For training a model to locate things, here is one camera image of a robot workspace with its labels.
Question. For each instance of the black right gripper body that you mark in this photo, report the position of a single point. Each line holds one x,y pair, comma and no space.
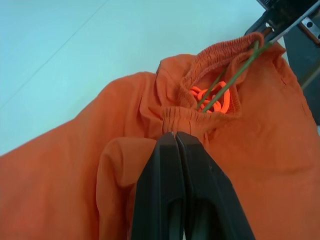
310,26

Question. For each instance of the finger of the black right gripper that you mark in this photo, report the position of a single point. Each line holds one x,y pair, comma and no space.
287,28
262,22

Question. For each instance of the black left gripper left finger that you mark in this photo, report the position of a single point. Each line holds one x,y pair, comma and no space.
160,190

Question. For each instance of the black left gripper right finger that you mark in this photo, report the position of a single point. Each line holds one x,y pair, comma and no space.
207,200

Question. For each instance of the orange shorts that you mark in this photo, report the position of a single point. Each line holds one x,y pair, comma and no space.
262,162

